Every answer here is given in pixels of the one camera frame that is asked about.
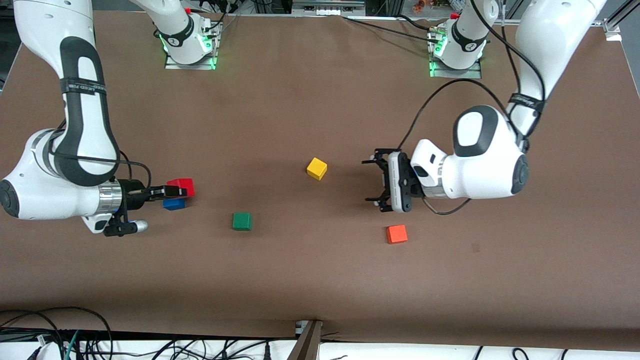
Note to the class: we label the blue cube block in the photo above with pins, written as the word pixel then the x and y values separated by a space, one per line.
pixel 174 205

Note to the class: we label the aluminium frame profile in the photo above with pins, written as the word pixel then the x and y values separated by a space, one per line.
pixel 614 27

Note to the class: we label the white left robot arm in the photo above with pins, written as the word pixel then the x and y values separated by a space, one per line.
pixel 480 170

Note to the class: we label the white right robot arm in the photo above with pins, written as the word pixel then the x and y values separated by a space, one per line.
pixel 45 200

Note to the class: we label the orange cube block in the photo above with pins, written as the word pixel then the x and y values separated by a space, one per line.
pixel 396 234

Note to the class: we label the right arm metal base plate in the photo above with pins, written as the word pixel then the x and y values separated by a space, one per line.
pixel 190 66

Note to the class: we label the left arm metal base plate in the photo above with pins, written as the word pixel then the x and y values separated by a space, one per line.
pixel 470 74

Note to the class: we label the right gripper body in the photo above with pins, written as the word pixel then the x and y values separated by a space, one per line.
pixel 134 194

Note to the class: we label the brown table cover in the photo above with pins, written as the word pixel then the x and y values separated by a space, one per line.
pixel 320 100

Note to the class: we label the red cube block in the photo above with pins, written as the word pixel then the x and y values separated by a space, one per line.
pixel 186 182

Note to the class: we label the green cube block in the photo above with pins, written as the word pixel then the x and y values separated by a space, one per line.
pixel 242 221

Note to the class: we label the yellow cube block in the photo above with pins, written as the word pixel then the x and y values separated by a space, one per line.
pixel 316 169

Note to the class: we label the grey metal post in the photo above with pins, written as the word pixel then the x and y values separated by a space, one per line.
pixel 307 345

